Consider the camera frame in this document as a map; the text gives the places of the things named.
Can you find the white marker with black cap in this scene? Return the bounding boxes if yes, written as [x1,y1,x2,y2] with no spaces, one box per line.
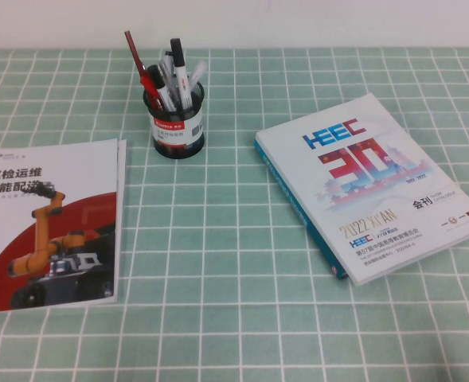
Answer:
[169,37,193,111]
[147,64,178,113]

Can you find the black mesh pen holder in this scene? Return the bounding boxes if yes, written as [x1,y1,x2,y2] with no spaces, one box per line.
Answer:
[143,72,206,160]

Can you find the clear plastic pen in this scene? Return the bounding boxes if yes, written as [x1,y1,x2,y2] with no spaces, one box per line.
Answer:
[187,60,209,97]

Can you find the grey pen with black tip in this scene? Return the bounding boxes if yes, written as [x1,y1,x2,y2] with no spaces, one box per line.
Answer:
[159,49,180,111]

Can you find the red pen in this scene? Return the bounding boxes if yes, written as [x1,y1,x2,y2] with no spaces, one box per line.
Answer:
[123,30,164,111]

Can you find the white red robot brochure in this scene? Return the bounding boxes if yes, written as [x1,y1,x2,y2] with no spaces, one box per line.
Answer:
[115,138,128,193]
[0,138,123,316]

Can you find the white HEEC catalogue book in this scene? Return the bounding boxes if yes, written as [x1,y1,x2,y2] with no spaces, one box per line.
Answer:
[253,92,469,287]

